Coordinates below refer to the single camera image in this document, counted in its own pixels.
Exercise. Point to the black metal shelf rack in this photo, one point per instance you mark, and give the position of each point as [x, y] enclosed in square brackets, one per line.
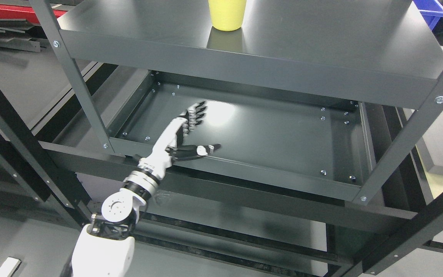
[33, 173]

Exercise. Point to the grey metal shelf unit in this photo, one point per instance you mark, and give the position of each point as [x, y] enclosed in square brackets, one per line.
[376, 51]

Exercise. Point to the blue plastic crate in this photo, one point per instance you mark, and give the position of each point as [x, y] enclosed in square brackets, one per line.
[431, 11]

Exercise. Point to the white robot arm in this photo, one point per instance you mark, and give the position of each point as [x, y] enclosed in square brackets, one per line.
[105, 247]

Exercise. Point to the red metal beam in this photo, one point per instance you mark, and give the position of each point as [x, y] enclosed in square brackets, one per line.
[18, 12]

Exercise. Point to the yellow plastic cup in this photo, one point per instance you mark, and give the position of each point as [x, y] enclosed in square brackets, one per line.
[227, 15]

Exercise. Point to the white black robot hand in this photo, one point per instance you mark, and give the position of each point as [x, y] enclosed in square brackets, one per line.
[169, 148]

